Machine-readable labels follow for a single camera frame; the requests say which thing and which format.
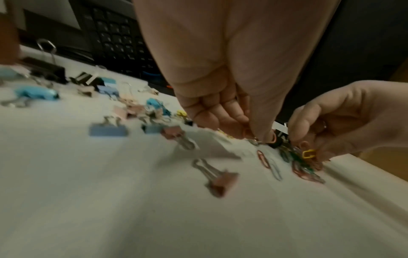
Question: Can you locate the person's left hand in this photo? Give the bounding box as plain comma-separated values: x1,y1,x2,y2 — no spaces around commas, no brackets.
133,0,340,142

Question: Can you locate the person's right hand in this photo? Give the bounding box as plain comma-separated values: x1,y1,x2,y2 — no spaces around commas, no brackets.
286,79,408,162

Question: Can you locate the pile of colorful paper clips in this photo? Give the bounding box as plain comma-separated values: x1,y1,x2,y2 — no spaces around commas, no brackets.
245,137,326,184

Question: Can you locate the pile of mixed coloured clips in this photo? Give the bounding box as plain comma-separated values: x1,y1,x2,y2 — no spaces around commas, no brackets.
175,109,195,127

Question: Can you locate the spread of pastel binder clips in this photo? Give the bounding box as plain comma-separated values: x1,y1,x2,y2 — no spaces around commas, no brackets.
0,66,240,198

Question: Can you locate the single black binder clip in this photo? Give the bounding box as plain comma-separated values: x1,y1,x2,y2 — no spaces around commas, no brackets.
20,39,69,84

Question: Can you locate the black keyboard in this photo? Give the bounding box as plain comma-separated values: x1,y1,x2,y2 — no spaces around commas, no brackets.
68,0,175,84

